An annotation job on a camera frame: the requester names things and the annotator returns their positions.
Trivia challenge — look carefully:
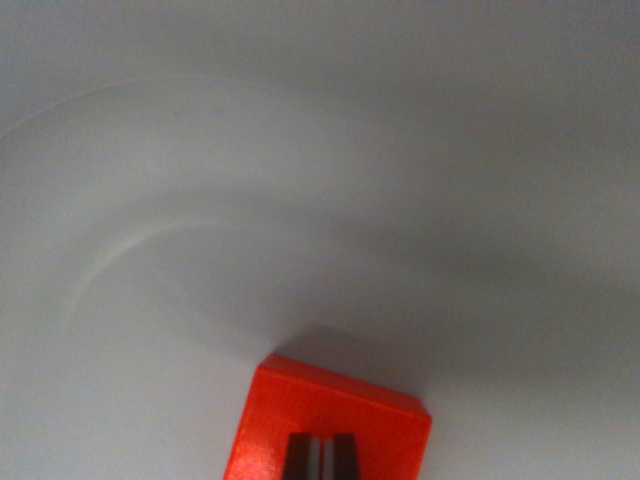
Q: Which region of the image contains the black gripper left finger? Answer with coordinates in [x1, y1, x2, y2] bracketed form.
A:
[281, 432, 321, 480]

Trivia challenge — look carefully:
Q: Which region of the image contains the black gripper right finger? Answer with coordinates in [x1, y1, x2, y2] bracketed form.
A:
[323, 432, 362, 480]

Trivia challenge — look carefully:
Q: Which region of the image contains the red cube block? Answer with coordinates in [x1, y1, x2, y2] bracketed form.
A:
[222, 353, 433, 480]

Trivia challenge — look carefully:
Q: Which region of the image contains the grey plastic bin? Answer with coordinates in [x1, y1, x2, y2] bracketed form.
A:
[0, 0, 640, 480]

